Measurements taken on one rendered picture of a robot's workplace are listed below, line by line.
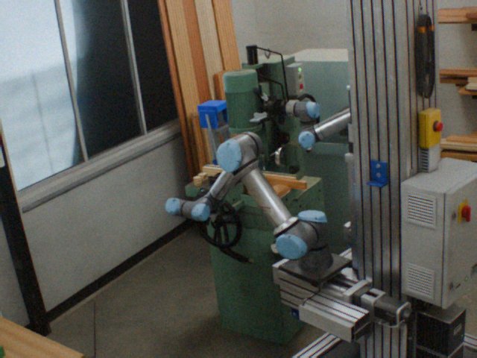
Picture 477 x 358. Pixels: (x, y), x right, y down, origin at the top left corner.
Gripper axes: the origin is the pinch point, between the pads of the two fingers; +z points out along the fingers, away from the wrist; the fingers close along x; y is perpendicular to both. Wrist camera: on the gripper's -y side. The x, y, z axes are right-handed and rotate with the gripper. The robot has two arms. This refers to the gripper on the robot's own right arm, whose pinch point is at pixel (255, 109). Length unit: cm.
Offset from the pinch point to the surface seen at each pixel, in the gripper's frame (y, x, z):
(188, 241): -154, 18, 127
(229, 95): 5.9, -3.9, 14.5
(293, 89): -19.4, -28.9, -2.9
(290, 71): -11.6, -34.9, -2.0
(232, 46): -99, -136, 126
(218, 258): -62, 59, 28
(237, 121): -5.1, 4.7, 11.3
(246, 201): -32.1, 35.5, 5.5
